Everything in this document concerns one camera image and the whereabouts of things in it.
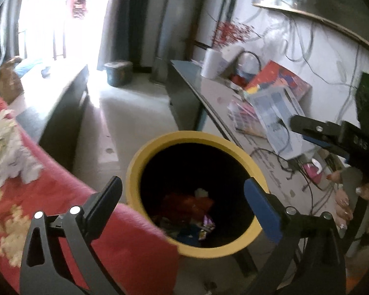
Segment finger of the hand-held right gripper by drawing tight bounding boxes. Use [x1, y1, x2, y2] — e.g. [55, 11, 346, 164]
[304, 134, 349, 161]
[290, 114, 342, 141]

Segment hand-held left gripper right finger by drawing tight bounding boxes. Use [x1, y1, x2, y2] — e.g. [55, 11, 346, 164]
[244, 177, 347, 295]

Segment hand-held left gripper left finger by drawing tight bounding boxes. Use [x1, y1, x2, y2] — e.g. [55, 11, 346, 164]
[19, 175, 123, 295]

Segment yellow trash bin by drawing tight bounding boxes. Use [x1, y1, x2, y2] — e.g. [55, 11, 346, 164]
[125, 131, 270, 259]

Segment purple candy wrapper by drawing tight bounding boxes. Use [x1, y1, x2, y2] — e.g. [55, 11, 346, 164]
[198, 215, 216, 241]

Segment person's right hand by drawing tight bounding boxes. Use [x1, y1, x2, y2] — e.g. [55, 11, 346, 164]
[326, 171, 369, 234]

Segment pink round container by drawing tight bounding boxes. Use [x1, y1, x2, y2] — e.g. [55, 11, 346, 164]
[304, 158, 324, 185]

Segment red floral blanket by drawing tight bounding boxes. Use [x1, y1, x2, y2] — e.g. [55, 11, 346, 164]
[0, 96, 179, 294]

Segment printed paper sheet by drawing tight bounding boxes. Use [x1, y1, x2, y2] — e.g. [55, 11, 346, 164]
[247, 86, 306, 161]

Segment red picture book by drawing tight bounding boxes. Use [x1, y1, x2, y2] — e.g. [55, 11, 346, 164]
[244, 60, 312, 103]

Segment colour swatch card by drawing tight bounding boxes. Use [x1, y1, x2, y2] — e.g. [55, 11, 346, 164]
[227, 100, 267, 138]

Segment round white lamp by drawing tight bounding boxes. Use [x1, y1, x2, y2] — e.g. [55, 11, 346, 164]
[235, 50, 262, 82]

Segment grey console table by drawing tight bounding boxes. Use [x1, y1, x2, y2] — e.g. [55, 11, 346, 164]
[165, 60, 360, 271]

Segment dark wooden coffee table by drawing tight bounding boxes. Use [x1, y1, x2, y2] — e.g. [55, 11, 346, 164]
[14, 61, 90, 170]

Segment white paper towel roll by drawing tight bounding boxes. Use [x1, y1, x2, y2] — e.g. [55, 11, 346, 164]
[200, 48, 224, 79]

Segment red berry branches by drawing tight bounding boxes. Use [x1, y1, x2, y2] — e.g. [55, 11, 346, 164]
[213, 20, 256, 50]

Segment teal storage box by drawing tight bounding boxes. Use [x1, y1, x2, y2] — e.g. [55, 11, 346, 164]
[104, 60, 134, 87]

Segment brown paper bag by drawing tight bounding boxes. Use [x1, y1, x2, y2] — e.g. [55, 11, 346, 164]
[0, 56, 24, 104]

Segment grey standing air conditioner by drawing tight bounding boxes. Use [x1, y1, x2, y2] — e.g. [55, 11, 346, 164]
[150, 0, 179, 84]

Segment grey curtain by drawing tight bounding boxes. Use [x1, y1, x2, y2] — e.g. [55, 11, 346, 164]
[96, 0, 161, 72]

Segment glass balcony door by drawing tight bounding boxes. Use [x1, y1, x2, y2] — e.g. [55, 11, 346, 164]
[17, 0, 111, 63]

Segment black cable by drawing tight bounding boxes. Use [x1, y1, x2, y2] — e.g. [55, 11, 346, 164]
[275, 117, 292, 156]

